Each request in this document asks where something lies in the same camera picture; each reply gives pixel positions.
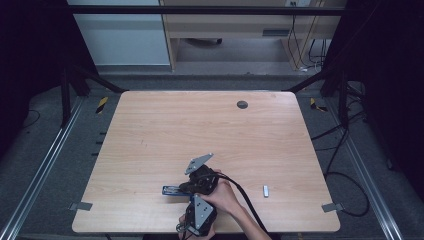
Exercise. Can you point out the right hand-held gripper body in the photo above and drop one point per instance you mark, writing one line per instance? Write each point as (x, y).
(200, 180)

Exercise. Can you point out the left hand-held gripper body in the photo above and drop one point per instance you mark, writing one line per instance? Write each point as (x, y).
(201, 215)

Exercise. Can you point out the blue stapler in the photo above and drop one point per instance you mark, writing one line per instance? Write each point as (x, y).
(165, 193)

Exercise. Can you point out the silver staple strip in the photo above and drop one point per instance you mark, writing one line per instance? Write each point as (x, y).
(265, 191)

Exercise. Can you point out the person's left hand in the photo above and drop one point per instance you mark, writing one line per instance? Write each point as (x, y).
(200, 238)

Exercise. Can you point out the person's right hand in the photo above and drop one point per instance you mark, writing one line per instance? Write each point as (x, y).
(225, 198)

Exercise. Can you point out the light wooden desk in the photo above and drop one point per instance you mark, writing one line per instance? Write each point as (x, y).
(233, 25)

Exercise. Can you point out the white cabinet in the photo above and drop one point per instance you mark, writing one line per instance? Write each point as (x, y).
(123, 36)

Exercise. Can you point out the black curtain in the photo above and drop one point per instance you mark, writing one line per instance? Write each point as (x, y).
(390, 66)
(30, 50)

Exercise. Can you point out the grey table corner bracket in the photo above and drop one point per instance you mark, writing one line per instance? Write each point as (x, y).
(80, 206)
(332, 207)

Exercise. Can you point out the aluminium floor rail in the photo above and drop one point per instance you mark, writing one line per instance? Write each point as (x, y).
(40, 173)
(370, 186)

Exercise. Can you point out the black metal frame stand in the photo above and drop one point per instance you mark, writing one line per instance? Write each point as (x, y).
(65, 100)
(343, 100)

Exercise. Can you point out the black horizontal frame bar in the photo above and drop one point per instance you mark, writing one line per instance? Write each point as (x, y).
(200, 10)

